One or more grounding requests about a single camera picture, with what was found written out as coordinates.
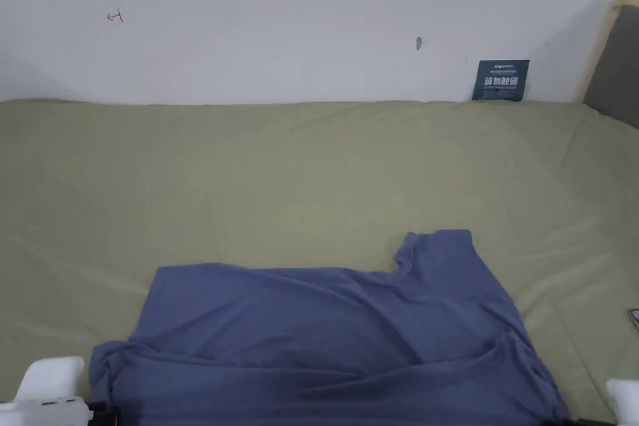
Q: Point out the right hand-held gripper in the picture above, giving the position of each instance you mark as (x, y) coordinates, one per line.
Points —
(625, 403)

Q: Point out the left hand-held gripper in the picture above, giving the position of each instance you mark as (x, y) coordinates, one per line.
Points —
(47, 386)

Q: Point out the dark blue shirt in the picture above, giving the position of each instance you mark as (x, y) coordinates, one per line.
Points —
(319, 346)

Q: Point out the phone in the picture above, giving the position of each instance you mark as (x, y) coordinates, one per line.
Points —
(635, 318)

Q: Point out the bed with pale green sheet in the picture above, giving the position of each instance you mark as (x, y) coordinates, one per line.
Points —
(249, 176)

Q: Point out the dark blue card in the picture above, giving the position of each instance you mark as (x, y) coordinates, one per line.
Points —
(500, 80)

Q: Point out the grey padded headboard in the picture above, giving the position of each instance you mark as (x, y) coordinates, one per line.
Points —
(614, 61)

